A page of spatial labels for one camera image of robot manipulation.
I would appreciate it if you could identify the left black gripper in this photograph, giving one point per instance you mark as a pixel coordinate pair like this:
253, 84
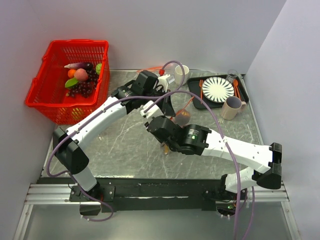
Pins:
167, 106

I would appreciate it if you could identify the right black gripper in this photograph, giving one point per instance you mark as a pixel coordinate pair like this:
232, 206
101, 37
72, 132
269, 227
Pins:
146, 124

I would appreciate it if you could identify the clear zip bag orange zipper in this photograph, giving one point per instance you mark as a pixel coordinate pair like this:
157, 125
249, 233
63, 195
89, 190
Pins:
172, 118

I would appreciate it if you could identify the dark red apple toy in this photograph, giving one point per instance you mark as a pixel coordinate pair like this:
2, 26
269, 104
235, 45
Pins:
183, 118

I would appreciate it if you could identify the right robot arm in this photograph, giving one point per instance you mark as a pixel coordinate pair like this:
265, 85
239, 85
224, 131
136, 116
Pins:
263, 162

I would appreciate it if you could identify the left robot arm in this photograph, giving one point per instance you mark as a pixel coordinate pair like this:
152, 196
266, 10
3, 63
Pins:
68, 145

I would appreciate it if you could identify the white mug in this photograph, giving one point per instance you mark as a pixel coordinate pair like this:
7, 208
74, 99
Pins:
178, 75

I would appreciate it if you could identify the green lime toy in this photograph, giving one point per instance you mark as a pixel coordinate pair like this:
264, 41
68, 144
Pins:
98, 68

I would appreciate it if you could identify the orange plastic fork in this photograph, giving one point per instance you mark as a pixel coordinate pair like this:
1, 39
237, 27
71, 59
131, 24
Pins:
201, 91

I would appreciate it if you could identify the purple grapes toy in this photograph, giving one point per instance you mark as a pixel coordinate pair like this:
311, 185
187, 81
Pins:
84, 88

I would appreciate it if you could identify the purple eggplant toy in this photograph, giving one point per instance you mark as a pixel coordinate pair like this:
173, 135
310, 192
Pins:
79, 65

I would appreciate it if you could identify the striped white plate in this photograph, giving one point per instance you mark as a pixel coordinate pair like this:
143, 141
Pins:
217, 89

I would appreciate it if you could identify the pink peach toy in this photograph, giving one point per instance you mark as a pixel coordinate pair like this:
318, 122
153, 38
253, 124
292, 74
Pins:
81, 75

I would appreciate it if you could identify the beige mug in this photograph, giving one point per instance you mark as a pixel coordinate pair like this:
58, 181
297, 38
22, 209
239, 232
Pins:
231, 107

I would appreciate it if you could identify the red plastic basket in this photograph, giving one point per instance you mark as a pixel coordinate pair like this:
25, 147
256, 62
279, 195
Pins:
48, 93

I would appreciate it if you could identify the small orange fruit toy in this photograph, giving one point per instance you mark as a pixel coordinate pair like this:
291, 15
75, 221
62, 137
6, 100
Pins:
71, 73

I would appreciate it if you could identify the green leaf toy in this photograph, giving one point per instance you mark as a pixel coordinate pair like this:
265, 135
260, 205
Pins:
70, 83

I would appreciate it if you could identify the orange plastic spoon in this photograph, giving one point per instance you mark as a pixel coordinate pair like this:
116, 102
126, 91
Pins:
236, 89

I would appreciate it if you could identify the clear drinking glass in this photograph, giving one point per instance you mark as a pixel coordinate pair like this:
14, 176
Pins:
231, 75

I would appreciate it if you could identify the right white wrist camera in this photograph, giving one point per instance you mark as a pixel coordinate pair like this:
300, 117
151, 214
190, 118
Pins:
149, 112

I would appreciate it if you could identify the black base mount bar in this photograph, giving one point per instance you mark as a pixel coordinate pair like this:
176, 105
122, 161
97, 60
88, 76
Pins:
142, 194

